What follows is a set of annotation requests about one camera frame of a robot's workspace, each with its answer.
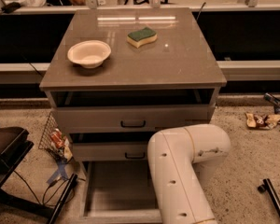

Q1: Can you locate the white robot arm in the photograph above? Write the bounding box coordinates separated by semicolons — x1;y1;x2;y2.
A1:
147;124;231;224

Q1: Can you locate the grey drawer cabinet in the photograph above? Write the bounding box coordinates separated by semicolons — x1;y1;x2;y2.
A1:
39;7;228;185

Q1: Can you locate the green yellow sponge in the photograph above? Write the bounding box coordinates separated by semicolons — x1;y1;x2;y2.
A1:
127;27;157;48

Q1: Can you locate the white paper bowl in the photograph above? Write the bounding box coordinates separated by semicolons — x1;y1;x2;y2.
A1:
67;40;111;68

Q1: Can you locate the red soda can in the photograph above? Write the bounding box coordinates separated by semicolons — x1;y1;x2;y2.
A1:
50;131;63;148

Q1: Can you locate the black floor bar left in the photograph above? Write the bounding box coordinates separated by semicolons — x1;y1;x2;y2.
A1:
46;174;77;224

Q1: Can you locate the black floor bar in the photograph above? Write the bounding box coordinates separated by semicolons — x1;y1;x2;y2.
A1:
46;174;77;224
258;178;280;218

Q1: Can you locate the snack wrapper on floor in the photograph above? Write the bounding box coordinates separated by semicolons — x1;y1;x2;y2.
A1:
245;113;280;130

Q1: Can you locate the black tray stand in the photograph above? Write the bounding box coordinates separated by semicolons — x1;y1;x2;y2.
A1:
0;126;52;219

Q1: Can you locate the blue snack bag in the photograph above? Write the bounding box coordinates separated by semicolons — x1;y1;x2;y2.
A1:
264;93;280;115

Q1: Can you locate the black floor bar right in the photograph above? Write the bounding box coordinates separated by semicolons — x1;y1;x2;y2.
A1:
258;178;280;218

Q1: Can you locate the wire mesh basket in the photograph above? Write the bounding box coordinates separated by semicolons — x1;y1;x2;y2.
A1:
38;114;72;162

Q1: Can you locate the black cable on floor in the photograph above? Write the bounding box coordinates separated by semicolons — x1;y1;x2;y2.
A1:
12;168;88;224

